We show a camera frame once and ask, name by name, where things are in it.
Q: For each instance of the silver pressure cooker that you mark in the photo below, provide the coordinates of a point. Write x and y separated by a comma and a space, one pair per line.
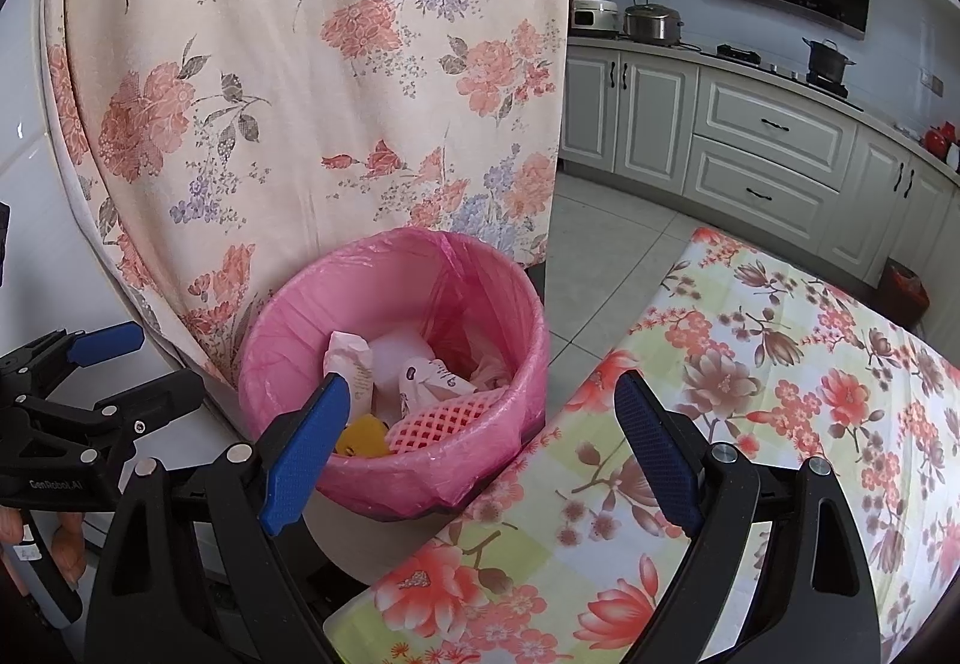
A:
652, 24

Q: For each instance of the pink foam fruit net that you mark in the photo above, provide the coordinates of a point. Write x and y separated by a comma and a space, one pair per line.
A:
435, 424

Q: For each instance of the white base cabinets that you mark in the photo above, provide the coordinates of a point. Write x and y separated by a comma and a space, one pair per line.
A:
772, 124

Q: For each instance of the red kettle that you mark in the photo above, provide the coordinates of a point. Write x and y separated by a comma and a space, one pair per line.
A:
939, 142

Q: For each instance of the grey wall socket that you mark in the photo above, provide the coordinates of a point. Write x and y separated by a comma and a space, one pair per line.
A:
933, 82

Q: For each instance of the cream paper packet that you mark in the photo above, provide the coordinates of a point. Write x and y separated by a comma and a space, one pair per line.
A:
352, 364

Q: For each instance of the person's left hand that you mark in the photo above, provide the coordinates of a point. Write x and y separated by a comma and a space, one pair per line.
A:
73, 544

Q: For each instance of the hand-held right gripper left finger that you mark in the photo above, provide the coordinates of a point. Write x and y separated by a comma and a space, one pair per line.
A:
304, 454

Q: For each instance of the white foam block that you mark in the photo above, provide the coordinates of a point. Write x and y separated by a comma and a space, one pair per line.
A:
394, 364

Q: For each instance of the black gas hob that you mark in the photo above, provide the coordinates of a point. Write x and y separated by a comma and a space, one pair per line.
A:
739, 52

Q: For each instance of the waste bin with pink liner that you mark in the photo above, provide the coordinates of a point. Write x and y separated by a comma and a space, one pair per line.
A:
360, 281

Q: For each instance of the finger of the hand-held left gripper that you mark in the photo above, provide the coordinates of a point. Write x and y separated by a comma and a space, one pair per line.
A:
109, 343
165, 397

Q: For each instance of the black cooking pot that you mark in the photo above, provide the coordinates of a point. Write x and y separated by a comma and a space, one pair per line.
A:
825, 62

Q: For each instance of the white rice cooker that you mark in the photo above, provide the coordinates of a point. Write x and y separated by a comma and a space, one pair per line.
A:
596, 17

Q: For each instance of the yellow sponge with hole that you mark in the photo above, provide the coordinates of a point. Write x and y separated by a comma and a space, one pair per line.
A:
364, 435

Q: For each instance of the floral hanging cloth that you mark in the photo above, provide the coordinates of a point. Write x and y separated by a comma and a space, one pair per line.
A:
262, 71

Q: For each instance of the dark red floor box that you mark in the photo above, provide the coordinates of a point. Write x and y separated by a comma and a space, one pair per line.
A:
904, 292

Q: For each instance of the white printed paper cup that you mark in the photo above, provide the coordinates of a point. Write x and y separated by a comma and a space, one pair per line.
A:
431, 379

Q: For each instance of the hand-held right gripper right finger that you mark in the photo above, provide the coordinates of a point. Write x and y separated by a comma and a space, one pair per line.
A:
660, 454

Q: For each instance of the floral tablecloth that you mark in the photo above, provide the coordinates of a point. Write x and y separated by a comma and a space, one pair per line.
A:
787, 409

